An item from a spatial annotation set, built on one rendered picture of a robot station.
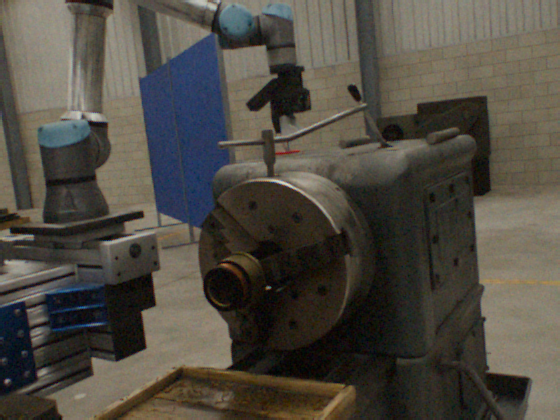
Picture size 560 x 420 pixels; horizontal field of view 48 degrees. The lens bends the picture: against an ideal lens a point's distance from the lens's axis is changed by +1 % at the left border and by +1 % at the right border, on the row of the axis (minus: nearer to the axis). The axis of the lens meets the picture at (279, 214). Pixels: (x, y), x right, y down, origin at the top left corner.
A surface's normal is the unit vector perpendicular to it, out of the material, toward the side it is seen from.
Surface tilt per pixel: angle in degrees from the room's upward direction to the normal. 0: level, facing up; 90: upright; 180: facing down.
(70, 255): 90
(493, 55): 90
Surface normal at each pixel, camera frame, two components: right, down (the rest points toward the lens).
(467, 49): -0.48, 0.17
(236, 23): 0.02, 0.14
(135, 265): 0.79, 0.00
